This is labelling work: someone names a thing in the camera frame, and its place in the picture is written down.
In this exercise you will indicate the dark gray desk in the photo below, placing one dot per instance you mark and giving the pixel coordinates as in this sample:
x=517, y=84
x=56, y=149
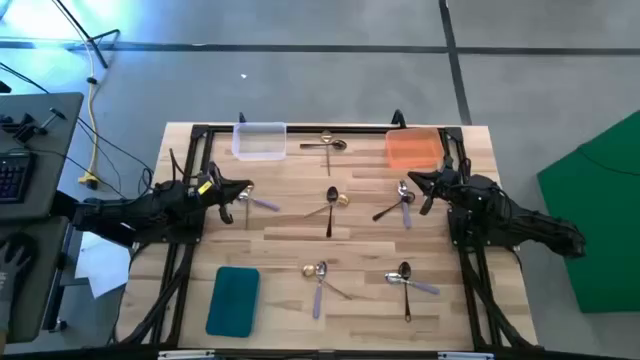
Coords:
x=55, y=165
x=45, y=280

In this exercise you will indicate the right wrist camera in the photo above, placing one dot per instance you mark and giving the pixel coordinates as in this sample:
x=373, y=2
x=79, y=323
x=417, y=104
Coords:
x=442, y=183

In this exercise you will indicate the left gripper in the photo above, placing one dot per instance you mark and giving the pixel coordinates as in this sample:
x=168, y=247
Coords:
x=200, y=196

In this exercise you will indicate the white metal bracket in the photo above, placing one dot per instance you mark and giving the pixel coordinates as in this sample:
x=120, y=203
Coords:
x=465, y=356
x=185, y=355

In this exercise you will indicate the black keyboard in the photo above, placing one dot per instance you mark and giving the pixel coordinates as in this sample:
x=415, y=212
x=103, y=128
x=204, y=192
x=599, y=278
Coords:
x=15, y=177

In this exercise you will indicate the black tripod stand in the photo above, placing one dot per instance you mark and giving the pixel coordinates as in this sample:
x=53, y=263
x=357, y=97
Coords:
x=88, y=38

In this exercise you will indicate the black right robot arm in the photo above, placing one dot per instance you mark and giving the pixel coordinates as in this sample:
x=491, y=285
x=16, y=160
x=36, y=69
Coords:
x=530, y=225

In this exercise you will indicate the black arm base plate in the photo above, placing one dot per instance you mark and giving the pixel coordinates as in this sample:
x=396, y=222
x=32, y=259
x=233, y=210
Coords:
x=460, y=240
x=190, y=236

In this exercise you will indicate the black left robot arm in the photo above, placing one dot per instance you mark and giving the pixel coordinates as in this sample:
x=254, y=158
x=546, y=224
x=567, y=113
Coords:
x=110, y=212

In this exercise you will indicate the white paper sheet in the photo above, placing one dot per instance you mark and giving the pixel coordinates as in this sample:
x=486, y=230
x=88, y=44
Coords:
x=102, y=265

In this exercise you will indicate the black clamp bracket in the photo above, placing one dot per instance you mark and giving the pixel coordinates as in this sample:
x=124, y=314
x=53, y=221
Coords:
x=242, y=118
x=398, y=120

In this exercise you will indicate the green panel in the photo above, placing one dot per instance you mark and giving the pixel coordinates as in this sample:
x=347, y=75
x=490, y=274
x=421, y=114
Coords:
x=600, y=225

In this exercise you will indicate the teal plastic bin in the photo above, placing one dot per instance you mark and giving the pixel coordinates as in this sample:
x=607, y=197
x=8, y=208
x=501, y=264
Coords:
x=232, y=302

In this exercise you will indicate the person's gray gloved hand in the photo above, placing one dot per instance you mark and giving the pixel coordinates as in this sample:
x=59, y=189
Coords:
x=12, y=260

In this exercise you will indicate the yellow tape tag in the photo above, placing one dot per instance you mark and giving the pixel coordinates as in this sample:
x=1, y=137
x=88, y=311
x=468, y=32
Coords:
x=205, y=187

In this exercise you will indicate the black desk clamp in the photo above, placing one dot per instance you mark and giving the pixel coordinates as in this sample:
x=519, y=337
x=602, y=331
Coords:
x=27, y=131

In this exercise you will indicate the black aluminium table frame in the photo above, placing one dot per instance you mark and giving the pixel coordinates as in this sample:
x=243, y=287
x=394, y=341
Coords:
x=360, y=129

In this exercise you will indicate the clear plastic bin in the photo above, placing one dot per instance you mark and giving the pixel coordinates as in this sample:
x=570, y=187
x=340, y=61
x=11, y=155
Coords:
x=260, y=142

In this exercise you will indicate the orange plastic bin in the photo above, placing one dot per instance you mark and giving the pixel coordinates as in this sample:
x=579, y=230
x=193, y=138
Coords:
x=414, y=148

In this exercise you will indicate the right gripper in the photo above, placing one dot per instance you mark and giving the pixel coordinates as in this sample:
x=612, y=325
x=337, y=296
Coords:
x=459, y=185

